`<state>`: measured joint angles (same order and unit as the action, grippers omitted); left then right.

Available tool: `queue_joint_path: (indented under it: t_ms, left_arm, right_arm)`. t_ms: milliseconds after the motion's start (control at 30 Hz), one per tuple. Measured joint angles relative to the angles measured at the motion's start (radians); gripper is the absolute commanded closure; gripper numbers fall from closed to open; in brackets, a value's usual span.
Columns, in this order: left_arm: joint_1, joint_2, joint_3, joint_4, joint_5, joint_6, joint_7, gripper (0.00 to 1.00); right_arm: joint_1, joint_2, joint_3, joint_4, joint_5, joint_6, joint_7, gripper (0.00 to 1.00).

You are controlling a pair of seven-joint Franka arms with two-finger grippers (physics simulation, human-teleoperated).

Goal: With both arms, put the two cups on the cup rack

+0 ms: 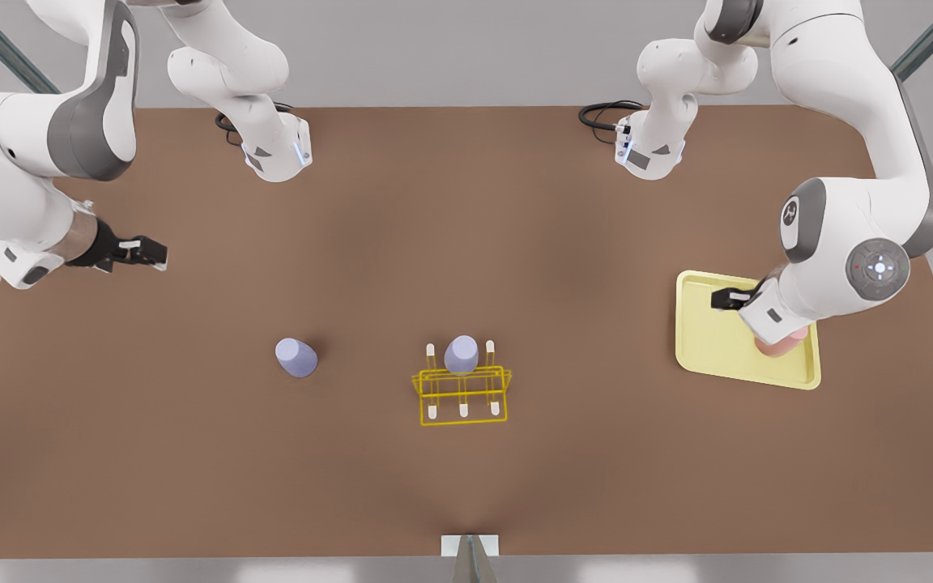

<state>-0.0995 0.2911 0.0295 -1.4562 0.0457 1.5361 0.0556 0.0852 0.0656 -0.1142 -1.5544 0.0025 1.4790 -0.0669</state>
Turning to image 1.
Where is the pale yellow tray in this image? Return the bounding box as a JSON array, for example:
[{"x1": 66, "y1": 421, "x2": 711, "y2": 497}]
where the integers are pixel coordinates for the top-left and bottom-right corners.
[{"x1": 675, "y1": 270, "x2": 822, "y2": 391}]

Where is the pink cup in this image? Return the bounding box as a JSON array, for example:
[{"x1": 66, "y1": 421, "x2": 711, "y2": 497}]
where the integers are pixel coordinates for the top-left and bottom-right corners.
[{"x1": 753, "y1": 330, "x2": 809, "y2": 358}]

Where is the lavender cup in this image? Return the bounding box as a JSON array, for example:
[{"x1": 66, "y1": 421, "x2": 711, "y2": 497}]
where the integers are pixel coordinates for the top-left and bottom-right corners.
[
  {"x1": 444, "y1": 335, "x2": 480, "y2": 376},
  {"x1": 275, "y1": 338, "x2": 319, "y2": 379}
]

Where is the black cable loop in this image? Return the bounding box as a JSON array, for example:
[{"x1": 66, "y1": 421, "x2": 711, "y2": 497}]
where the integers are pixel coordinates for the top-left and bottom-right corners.
[
  {"x1": 215, "y1": 103, "x2": 294, "y2": 148},
  {"x1": 578, "y1": 100, "x2": 647, "y2": 147}
]

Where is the yellow wire cup rack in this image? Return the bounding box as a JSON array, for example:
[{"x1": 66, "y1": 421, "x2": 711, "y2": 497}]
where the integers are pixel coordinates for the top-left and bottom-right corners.
[{"x1": 411, "y1": 341, "x2": 513, "y2": 427}]

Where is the silver frame post with foot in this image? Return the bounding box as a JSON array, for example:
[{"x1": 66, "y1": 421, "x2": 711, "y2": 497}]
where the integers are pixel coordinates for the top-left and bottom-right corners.
[{"x1": 441, "y1": 534, "x2": 501, "y2": 583}]

